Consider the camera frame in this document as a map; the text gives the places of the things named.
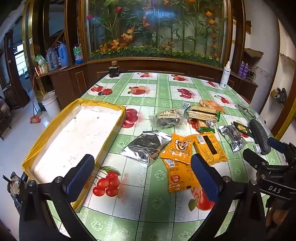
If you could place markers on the barred window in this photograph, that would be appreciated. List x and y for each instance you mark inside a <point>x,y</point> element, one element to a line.
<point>19,60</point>

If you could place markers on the grey thermos flask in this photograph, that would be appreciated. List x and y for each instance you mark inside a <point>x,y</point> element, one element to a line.
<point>52,59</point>

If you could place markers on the dark green gold packet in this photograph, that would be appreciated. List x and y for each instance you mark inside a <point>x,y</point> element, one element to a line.
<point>241,128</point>

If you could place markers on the orange cracker packet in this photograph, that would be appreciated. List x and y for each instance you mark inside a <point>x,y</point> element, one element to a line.
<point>211,104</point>

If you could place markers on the eyeglasses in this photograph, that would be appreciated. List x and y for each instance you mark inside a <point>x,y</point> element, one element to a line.
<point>248,113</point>

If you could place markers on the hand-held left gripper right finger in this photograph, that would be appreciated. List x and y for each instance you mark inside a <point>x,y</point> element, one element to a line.
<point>205,179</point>

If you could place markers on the orange packet with red label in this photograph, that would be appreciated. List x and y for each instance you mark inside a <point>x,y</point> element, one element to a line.
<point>179,178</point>

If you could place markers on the fruit print tablecloth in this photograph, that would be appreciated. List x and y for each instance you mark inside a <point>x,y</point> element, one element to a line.
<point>148,102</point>

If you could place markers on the artificial flower glass display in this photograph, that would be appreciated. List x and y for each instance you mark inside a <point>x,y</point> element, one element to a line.
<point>157,30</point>

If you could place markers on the white tray with yellow tape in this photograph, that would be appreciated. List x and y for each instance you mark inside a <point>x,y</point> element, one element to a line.
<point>76,132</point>

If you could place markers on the small checkered candy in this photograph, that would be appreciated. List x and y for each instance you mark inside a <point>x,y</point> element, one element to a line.
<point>186,105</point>

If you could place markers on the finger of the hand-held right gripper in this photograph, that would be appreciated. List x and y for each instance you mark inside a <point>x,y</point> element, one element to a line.
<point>254,158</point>
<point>278,144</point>

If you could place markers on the white plastic bucket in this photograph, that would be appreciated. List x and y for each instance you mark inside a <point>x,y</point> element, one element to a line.
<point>51,102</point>

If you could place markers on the blue thermos flask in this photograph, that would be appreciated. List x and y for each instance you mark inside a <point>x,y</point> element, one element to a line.
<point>63,55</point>

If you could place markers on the small crumpled silver packet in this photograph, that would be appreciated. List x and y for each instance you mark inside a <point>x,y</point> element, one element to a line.
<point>233,138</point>

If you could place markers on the dark shoe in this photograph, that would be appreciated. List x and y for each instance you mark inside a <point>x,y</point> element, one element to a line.
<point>279,95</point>

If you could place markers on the orange packet with face print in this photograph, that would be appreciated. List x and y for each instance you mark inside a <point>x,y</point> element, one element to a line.
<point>178,148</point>

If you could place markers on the red and cream box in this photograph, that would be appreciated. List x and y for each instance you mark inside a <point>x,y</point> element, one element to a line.
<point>43,69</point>

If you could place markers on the large silver foil packet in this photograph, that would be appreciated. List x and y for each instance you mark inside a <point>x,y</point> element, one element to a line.
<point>145,146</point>

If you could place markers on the purple bottle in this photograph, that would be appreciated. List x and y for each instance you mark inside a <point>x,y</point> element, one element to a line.
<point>241,69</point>
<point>246,70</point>

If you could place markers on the green and white bag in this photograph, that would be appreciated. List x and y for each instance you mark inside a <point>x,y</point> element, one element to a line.
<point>40,60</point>

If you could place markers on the small white wrapped candy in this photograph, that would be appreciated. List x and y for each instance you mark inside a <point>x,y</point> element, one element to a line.
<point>257,148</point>

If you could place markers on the dark glass jar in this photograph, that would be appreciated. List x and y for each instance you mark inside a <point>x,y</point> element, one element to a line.
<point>113,69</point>

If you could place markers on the clear bag of dark snack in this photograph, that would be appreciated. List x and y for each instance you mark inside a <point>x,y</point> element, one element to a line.
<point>167,119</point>

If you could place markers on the white spray bottle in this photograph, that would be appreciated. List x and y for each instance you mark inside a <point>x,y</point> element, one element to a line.
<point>224,76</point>

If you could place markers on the dark textured glasses case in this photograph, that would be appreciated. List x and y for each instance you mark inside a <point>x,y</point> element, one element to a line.
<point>259,136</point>

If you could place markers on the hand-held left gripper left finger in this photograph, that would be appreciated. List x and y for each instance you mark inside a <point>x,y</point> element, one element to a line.
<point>78,177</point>

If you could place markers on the orange packet with dark label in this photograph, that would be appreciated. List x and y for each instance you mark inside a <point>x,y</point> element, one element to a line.
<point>211,148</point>

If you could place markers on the green-edged cracker packet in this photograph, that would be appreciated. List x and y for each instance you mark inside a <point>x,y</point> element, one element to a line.
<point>203,125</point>
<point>201,114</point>

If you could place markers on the red broom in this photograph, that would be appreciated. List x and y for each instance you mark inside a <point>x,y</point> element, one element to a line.
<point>35,120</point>

